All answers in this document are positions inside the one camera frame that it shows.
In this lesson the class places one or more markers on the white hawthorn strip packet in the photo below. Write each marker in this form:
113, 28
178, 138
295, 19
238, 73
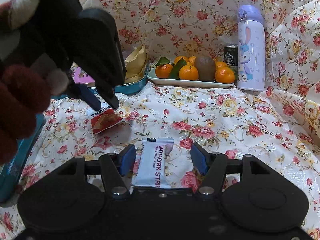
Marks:
151, 169

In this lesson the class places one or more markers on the blue tin snack tray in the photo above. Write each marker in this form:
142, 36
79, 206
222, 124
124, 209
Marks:
136, 86

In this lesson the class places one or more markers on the tan paper bag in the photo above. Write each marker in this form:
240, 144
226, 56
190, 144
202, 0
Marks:
135, 64

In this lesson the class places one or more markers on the red gloved left hand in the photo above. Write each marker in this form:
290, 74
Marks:
25, 92

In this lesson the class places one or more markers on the pink snack packet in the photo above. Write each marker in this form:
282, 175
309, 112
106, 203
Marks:
81, 77

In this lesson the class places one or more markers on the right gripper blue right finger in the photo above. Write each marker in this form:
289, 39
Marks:
212, 166

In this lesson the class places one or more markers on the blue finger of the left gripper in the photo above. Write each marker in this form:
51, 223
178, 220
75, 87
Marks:
80, 91
111, 99

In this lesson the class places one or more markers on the empty gold square tin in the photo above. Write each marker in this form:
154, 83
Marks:
11, 172

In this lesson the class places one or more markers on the floral sofa cover cloth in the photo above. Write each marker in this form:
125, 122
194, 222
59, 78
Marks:
280, 125

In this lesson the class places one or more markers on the red white hawthorn packet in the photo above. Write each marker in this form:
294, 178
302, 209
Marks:
103, 119

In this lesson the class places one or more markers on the purple rabbit thermos bottle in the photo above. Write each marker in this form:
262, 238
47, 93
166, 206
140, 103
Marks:
251, 49

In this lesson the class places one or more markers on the pale green fruit plate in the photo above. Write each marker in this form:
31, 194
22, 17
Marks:
185, 83

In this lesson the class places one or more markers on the mandarin orange front right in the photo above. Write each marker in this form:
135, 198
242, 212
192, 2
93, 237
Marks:
224, 75

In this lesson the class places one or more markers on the brown kiwi fruit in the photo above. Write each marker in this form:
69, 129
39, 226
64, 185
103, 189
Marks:
206, 68

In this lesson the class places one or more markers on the mandarin orange front left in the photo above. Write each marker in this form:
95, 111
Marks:
188, 72

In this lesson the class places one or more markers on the black starbucks can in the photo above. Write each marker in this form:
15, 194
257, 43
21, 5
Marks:
230, 56

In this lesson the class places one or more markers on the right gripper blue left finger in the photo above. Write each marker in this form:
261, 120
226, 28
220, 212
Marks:
114, 167

